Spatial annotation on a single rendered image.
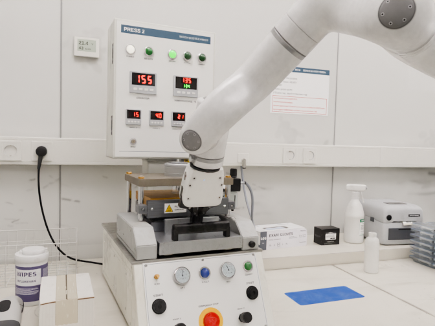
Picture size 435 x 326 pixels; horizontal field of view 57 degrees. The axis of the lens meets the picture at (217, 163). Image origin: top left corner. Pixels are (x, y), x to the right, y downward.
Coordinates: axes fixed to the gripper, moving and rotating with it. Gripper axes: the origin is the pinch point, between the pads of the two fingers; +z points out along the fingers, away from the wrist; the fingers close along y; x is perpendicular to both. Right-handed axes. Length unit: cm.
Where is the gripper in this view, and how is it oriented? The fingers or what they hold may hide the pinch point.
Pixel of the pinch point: (195, 219)
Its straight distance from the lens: 104.5
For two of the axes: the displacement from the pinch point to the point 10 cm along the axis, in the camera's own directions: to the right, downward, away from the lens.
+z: -1.6, 9.2, 3.6
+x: -3.8, -3.9, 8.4
